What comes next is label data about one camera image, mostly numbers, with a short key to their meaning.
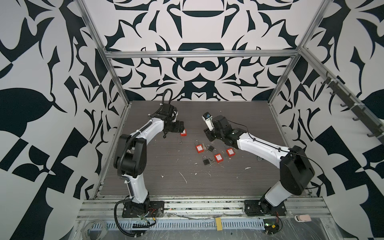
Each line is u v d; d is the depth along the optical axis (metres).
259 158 0.54
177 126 0.85
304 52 0.86
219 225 0.70
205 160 0.90
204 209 0.76
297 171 0.45
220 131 0.65
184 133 1.01
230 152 0.93
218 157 0.91
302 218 0.70
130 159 0.49
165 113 0.76
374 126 0.54
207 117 0.75
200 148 0.94
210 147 0.96
